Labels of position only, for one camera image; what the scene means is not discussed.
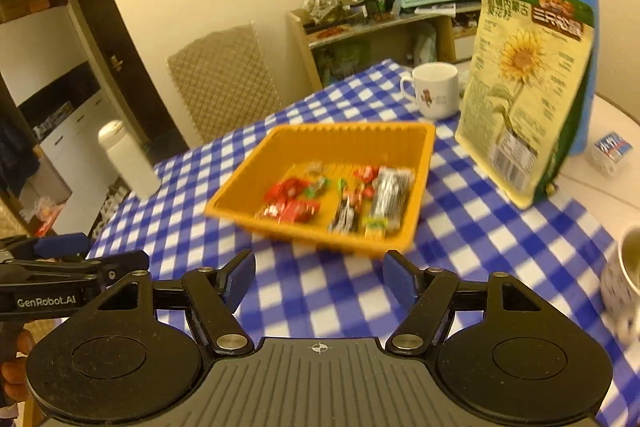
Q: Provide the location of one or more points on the white mug bear print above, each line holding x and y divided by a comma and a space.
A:
437, 92

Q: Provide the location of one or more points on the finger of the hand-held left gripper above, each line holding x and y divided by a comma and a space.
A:
60, 244
120, 263

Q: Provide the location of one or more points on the wooden shelf unit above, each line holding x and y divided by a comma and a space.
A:
300, 37

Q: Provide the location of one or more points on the clear packet dark snack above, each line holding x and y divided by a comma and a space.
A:
392, 197
344, 216

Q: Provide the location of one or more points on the green white packet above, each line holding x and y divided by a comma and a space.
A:
425, 43

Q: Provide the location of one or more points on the white cabinet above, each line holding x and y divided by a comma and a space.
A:
80, 142

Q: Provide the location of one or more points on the red white plastic bag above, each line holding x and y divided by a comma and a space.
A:
45, 212

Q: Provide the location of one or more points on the orange lidded clear jar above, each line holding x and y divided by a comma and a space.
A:
322, 2

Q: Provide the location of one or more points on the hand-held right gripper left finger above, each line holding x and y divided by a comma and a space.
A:
240, 276

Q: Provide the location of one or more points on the small green candy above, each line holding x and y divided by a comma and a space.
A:
342, 184

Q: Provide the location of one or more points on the orange plastic tray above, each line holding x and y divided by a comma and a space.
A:
240, 197

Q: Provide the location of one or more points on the white thermos bottle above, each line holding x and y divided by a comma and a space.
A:
130, 162

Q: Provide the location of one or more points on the red snack packet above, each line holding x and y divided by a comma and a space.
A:
285, 189
295, 210

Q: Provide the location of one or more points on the small blue white box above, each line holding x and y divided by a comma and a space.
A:
607, 152

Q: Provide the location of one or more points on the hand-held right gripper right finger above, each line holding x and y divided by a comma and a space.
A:
400, 278

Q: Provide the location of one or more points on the patterned ceramic cup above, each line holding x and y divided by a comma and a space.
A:
615, 297

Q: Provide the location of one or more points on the person's left hand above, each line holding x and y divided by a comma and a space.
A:
12, 374

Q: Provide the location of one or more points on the beige quilted chair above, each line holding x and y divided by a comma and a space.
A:
225, 82

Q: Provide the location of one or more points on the sunflower seed bag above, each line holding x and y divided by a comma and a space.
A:
520, 107

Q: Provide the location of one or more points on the yellow candy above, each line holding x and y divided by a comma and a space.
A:
375, 226

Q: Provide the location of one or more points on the dark brown door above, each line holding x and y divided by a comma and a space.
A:
145, 72

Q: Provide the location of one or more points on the blue white checked tablecloth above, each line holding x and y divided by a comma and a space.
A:
475, 257

